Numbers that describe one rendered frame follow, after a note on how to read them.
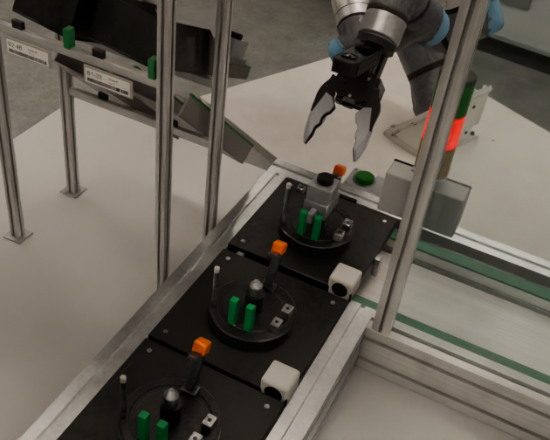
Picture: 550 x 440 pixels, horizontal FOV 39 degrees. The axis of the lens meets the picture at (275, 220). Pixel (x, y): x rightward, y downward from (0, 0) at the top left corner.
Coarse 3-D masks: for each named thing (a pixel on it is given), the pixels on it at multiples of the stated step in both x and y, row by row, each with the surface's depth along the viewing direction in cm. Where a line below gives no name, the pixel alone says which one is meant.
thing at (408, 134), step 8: (424, 112) 179; (408, 120) 184; (416, 120) 182; (424, 120) 181; (392, 128) 189; (400, 128) 187; (408, 128) 186; (416, 128) 184; (392, 136) 190; (400, 136) 189; (408, 136) 187; (416, 136) 185; (400, 144) 189; (408, 144) 188; (416, 144) 185; (416, 152) 186
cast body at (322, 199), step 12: (312, 180) 136; (324, 180) 135; (336, 180) 137; (312, 192) 136; (324, 192) 134; (336, 192) 138; (312, 204) 136; (324, 204) 136; (312, 216) 135; (324, 216) 136
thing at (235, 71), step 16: (112, 0) 118; (128, 0) 125; (96, 16) 120; (112, 16) 119; (128, 16) 117; (144, 16) 116; (96, 32) 120; (112, 32) 119; (128, 32) 117; (144, 32) 116; (176, 32) 118; (192, 32) 121; (208, 32) 124; (112, 48) 119; (128, 48) 118; (144, 48) 116; (176, 48) 119; (192, 48) 123; (208, 48) 126; (144, 64) 117; (176, 64) 121; (192, 64) 125; (208, 64) 128
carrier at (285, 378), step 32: (224, 256) 136; (192, 288) 129; (224, 288) 127; (256, 288) 120; (288, 288) 131; (192, 320) 123; (224, 320) 121; (256, 320) 122; (288, 320) 123; (320, 320) 126; (224, 352) 119; (256, 352) 120; (288, 352) 120; (256, 384) 115; (288, 384) 113
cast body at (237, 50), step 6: (234, 36) 135; (240, 36) 136; (234, 42) 134; (240, 42) 135; (246, 42) 137; (234, 48) 134; (240, 48) 136; (246, 48) 138; (234, 54) 135; (240, 54) 137; (234, 60) 136; (240, 60) 138
